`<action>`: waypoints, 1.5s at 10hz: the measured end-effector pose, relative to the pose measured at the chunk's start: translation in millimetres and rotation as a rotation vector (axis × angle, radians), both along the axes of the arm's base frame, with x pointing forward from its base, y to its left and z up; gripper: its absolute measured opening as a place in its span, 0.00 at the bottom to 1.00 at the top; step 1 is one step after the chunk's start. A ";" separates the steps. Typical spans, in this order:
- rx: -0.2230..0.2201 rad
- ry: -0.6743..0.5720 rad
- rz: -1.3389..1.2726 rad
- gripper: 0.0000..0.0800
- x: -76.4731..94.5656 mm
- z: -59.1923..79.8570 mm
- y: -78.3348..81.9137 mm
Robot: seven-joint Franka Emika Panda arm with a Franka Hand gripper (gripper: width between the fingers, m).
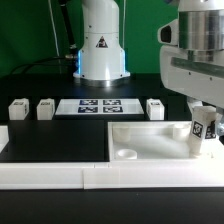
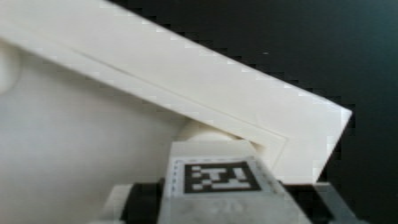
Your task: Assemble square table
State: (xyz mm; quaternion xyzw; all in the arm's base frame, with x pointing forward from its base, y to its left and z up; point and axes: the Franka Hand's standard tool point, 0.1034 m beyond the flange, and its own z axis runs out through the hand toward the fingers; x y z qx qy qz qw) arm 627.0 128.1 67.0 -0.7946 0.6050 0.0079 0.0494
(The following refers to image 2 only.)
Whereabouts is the white table leg with tag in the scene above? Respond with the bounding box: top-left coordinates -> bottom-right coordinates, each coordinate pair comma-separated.
156,122 -> 311,224

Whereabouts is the white square tabletop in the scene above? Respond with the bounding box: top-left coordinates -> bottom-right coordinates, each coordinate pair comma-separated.
0,0 -> 350,224

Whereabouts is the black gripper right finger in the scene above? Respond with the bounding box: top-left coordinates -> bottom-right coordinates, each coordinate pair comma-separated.
277,182 -> 369,224

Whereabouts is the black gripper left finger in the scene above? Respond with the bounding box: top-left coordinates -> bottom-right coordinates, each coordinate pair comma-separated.
96,181 -> 167,224

